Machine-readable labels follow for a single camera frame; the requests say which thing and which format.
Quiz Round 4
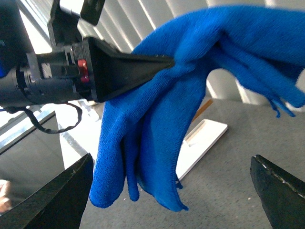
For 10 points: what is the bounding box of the blue microfiber cloth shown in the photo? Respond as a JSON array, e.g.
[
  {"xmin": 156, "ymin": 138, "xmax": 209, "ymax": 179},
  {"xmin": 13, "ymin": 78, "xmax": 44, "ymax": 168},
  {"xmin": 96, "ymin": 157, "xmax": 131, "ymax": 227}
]
[{"xmin": 89, "ymin": 5, "xmax": 305, "ymax": 211}]

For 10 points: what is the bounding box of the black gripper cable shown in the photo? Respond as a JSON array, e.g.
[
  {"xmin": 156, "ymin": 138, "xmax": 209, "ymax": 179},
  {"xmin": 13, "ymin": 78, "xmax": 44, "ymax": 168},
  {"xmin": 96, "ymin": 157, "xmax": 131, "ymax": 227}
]
[{"xmin": 23, "ymin": 102, "xmax": 83, "ymax": 134}]

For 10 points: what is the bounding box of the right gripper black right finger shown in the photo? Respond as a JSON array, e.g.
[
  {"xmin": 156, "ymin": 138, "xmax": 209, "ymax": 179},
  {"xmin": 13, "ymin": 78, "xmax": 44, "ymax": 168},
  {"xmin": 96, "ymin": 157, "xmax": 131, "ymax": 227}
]
[{"xmin": 250, "ymin": 155, "xmax": 305, "ymax": 229}]

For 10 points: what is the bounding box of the white rack with wooden rods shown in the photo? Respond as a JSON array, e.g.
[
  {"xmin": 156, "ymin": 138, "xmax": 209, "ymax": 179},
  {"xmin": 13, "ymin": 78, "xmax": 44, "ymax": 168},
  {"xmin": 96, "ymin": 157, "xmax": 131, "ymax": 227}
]
[{"xmin": 177, "ymin": 99, "xmax": 229, "ymax": 181}]

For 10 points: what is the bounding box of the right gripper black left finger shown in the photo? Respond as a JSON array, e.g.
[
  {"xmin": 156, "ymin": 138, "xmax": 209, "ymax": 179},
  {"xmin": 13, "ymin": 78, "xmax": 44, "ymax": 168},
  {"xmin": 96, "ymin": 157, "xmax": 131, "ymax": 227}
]
[{"xmin": 0, "ymin": 154, "xmax": 93, "ymax": 229}]

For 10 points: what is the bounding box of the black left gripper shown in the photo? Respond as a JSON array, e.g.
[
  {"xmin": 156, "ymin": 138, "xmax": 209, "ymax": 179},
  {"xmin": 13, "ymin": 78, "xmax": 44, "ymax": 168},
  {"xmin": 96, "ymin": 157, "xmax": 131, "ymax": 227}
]
[{"xmin": 16, "ymin": 0, "xmax": 174, "ymax": 103}]

